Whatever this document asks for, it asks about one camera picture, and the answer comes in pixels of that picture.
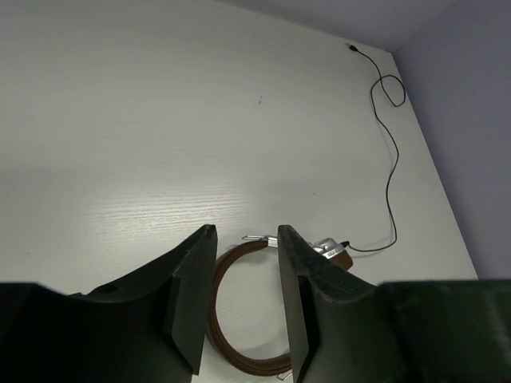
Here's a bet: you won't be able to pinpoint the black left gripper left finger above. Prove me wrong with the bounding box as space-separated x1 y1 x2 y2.
1 225 217 382

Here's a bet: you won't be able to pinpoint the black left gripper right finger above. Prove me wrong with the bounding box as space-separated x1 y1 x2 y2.
278 225 510 382

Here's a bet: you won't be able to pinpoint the brown silver headphones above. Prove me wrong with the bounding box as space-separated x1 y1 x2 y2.
206 234 355 378

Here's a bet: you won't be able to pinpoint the thin black headphone cable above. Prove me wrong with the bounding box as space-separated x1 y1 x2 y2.
343 42 406 253

